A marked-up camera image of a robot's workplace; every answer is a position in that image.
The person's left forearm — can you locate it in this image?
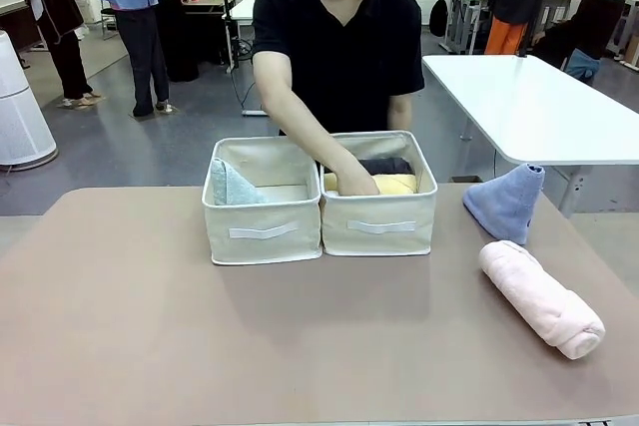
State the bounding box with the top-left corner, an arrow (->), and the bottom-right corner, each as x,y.
387,94 -> 414,132

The grey background desk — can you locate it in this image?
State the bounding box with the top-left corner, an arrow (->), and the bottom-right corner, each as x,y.
450,0 -> 493,56

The black stand pole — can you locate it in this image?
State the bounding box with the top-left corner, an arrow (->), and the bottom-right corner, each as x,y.
217,0 -> 247,73

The person's right hand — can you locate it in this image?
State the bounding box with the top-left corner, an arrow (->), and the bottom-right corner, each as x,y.
323,162 -> 380,198

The pale green triangular towel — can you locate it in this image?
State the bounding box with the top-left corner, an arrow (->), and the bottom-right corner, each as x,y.
208,157 -> 271,207

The black floor cable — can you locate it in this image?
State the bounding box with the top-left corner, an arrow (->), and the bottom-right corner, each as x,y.
232,66 -> 264,118

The pink towel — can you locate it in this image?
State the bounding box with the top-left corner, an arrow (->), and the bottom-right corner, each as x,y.
477,239 -> 607,361

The small white background table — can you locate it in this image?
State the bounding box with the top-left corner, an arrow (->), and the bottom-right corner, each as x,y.
230,0 -> 259,31

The cream fabric storage basket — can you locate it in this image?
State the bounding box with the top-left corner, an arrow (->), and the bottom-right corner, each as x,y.
317,130 -> 439,257
201,136 -> 323,266

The dark grey rolled towel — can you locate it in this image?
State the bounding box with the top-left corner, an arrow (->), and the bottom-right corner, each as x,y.
356,156 -> 415,177

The blue triangular towel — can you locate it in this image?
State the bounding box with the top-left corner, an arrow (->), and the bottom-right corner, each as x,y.
461,162 -> 546,246

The white perforated air purifier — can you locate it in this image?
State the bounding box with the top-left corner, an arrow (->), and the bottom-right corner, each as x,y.
0,29 -> 59,168

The bystander in olive jacket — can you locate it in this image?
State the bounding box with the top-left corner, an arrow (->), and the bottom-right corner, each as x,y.
149,0 -> 201,84

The crouching bystander in black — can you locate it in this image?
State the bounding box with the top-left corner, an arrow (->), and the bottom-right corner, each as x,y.
531,0 -> 631,82

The bystander in blue shirt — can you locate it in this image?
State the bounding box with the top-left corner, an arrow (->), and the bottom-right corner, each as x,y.
79,0 -> 175,119

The black backpack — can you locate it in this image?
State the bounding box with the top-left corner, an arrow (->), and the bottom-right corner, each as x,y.
429,0 -> 450,38

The bystander in black vest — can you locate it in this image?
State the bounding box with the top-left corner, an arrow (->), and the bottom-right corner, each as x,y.
14,0 -> 106,111

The black clamp pole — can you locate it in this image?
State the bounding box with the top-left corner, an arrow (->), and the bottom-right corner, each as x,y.
516,6 -> 538,59

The white side table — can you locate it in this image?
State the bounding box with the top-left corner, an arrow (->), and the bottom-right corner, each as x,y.
421,54 -> 639,213

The yellow towel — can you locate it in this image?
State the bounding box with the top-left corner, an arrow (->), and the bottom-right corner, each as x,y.
322,172 -> 418,197

